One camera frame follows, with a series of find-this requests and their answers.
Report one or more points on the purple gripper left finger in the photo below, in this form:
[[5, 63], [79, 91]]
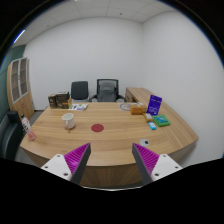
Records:
[[70, 166]]

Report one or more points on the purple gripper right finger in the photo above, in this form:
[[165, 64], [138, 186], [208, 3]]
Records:
[[152, 166]]

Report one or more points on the clear plastic water bottle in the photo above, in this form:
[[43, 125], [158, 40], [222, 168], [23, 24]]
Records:
[[27, 127]]

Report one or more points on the small blue white box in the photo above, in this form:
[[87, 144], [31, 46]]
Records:
[[152, 125]]

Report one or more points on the red round coaster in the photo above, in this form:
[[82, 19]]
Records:
[[97, 127]]

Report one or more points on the green book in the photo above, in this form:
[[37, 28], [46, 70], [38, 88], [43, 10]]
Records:
[[161, 120]]

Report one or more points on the small yellow box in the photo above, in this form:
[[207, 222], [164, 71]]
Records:
[[148, 117]]

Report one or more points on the blue standing sign card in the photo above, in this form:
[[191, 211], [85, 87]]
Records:
[[154, 105]]

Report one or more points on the white green leaflet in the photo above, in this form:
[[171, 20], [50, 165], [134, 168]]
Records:
[[79, 107]]

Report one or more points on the orange tissue box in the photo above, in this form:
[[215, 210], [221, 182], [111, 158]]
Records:
[[137, 109]]

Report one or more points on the round grey plate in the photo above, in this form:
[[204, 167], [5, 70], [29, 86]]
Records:
[[125, 106]]

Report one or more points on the brown cardboard boxes stack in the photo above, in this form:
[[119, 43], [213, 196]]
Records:
[[60, 100]]

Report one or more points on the black leather chair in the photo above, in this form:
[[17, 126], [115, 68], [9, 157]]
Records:
[[11, 135]]

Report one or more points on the wooden side desk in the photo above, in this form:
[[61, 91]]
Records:
[[141, 95]]

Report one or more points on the dark grey office chair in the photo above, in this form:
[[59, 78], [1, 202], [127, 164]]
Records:
[[79, 90]]

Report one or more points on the grey mesh office chair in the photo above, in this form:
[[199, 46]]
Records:
[[107, 91]]

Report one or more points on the wooden glass door cabinet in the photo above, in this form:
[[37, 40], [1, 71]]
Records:
[[18, 87]]

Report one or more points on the round desk cable grommet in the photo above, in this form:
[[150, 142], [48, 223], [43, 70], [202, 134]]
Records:
[[144, 142]]

